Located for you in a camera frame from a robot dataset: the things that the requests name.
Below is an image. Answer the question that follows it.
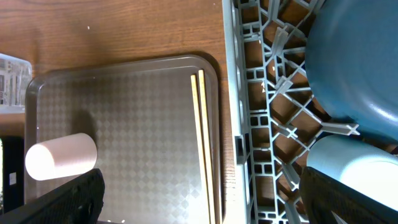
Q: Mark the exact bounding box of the clear plastic bin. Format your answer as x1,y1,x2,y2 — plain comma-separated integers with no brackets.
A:
1,54,32,114

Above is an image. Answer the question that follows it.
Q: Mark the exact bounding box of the left wooden chopstick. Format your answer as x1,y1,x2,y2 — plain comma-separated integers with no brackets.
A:
190,75,211,224

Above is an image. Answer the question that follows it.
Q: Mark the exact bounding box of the right wooden chopstick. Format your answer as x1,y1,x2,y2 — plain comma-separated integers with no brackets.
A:
198,70,216,224

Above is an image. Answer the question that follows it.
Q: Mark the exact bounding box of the white cup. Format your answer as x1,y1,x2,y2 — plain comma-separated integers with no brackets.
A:
25,133,97,181

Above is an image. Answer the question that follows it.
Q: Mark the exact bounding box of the wooden chopstick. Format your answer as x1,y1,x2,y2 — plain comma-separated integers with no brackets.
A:
190,75,211,224
198,70,216,224

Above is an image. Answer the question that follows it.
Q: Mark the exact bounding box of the dark blue plate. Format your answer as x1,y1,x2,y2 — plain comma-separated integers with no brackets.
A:
305,0,397,141

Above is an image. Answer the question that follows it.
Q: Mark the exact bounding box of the light blue cup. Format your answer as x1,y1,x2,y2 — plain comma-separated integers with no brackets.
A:
307,135,397,210

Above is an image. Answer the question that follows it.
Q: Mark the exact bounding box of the grey dishwasher rack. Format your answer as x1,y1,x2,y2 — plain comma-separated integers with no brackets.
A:
221,0,398,224

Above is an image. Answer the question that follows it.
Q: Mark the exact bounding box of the black plastic tray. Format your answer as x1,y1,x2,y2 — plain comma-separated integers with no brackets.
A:
1,136,24,213

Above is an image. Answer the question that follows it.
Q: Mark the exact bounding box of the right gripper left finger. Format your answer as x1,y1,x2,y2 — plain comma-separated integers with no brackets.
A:
1,169,105,224

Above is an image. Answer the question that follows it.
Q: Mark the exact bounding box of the brown serving tray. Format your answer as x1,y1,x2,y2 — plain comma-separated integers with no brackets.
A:
25,55,222,223

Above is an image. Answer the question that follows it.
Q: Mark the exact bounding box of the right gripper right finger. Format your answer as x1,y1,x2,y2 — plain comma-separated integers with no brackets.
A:
299,167,397,224

